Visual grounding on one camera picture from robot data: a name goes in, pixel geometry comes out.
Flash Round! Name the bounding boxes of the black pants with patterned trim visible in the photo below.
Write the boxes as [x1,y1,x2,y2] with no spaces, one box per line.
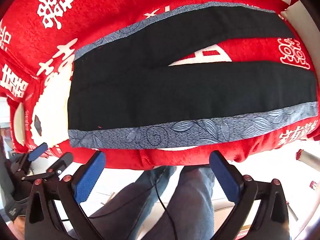
[68,5,318,149]

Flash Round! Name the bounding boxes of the red pillow with white characters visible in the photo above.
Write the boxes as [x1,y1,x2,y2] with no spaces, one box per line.
[1,49,39,102]

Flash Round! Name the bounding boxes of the person's legs in jeans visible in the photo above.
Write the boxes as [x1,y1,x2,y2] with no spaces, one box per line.
[88,165,217,240]

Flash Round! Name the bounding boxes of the red bedspread with white characters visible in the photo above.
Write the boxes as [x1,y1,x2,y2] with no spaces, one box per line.
[1,0,319,170]

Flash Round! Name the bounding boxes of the beige pillow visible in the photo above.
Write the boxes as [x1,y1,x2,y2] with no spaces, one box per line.
[281,1,319,44]

